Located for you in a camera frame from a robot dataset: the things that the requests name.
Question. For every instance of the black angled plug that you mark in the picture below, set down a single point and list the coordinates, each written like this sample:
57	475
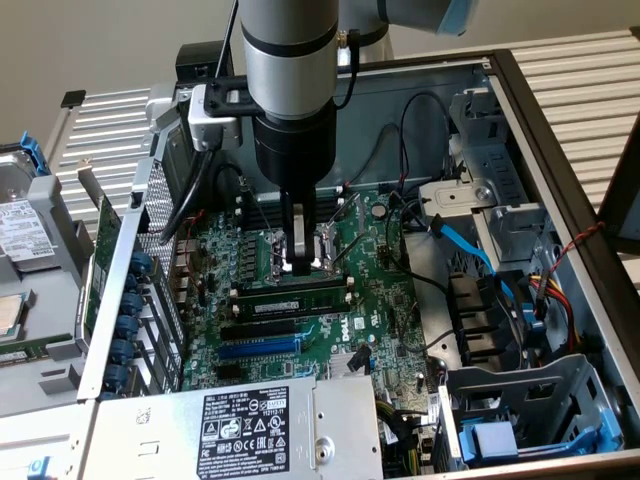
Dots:
359	357

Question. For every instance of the silver chipset heatsink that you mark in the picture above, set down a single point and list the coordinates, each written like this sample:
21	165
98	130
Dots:
337	365

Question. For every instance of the silver CPU chip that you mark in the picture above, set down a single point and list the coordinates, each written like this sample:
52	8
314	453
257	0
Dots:
10	315

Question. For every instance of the blue case latch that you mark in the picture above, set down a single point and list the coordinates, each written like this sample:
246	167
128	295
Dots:
39	470

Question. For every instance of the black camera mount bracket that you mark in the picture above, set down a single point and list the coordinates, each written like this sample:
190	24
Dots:
215	97

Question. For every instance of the blue card latch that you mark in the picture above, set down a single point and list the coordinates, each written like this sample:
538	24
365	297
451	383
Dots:
127	326
141	262
116	376
132	303
131	283
121	350

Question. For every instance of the green motherboard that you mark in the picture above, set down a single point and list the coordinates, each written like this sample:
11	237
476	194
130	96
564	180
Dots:
380	320

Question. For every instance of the silver hard disk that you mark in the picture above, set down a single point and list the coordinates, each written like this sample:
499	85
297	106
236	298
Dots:
20	225

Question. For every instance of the blue expansion slot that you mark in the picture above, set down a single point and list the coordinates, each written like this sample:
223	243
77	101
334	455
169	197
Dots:
257	348

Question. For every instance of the CPU socket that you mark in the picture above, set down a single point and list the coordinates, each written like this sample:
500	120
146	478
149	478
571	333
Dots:
324	247

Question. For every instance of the green graphics card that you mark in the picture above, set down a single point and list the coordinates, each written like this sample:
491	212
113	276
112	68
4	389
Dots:
107	225

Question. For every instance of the blue disk caddy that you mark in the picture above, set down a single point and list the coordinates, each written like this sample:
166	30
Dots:
495	437

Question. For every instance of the silver disk bay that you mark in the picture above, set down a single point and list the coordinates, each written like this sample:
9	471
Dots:
460	195

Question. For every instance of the black plastic shroud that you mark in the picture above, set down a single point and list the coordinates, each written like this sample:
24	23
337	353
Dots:
475	310

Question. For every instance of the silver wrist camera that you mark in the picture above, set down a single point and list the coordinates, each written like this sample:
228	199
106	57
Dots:
225	132

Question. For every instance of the blue disk bracket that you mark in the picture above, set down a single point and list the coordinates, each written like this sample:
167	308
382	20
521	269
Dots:
35	155

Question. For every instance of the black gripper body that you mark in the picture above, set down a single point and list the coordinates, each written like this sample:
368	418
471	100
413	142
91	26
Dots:
295	150

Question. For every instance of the round coin battery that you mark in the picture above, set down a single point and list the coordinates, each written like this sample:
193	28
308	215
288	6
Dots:
381	210

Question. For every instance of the silver socket cover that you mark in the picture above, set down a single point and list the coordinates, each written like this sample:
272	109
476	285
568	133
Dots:
346	210

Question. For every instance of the silver power supply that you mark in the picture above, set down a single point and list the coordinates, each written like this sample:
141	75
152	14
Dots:
175	425

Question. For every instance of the black box device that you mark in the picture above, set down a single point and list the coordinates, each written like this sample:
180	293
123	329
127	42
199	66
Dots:
195	60

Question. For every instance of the long black expansion slot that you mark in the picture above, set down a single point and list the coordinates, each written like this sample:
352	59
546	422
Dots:
257	330

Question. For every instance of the grey disk bay cage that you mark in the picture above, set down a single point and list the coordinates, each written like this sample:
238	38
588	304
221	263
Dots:
550	380

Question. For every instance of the open grey PC case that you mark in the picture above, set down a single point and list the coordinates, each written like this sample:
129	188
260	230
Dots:
370	100

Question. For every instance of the short black expansion slot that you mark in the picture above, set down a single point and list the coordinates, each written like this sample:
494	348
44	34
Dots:
228	371

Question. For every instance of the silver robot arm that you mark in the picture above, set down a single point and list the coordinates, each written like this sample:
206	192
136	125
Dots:
285	75

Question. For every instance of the silver locking lever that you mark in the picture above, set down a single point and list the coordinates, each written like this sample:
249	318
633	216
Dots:
280	256
257	207

